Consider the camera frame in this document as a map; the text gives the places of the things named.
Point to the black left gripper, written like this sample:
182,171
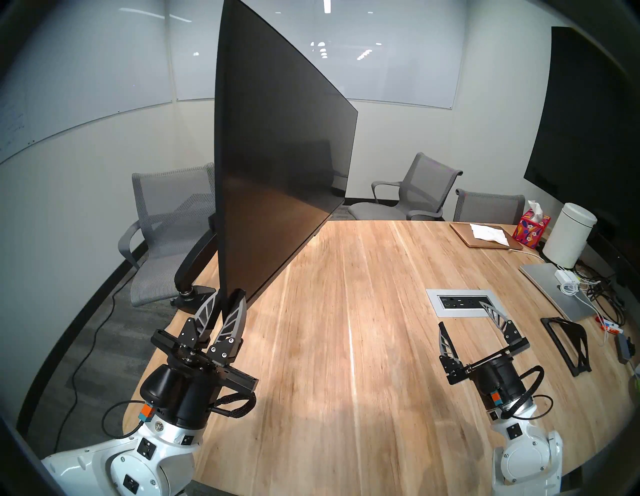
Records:
175,395

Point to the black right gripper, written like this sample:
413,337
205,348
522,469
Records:
500,382

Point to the black curved wide monitor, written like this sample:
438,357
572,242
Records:
280,150

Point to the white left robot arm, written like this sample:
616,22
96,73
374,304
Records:
125,465

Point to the black monitor arm base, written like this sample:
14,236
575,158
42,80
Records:
192,300

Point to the grey mesh office chair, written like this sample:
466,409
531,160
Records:
430,180
170,200
487,207

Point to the silver table outlet box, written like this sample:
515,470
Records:
435,305

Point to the silver closed laptop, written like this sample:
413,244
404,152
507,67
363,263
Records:
550,290

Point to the black folding laptop stand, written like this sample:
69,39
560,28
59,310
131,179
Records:
580,357

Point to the white power adapter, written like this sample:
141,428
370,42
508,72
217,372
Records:
566,277

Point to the brown leather desk pad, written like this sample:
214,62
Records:
462,236

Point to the colourful floral tissue box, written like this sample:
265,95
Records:
531,230

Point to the white cylindrical canister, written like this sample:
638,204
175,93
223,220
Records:
567,237

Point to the small grey adapter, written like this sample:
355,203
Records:
625,347

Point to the small green object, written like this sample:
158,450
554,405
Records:
636,385

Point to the glass whiteboard with writing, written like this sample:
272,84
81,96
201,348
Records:
85,70

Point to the glass whiteboard without writing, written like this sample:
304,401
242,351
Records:
400,55

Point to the black wall television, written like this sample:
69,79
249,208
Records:
585,125

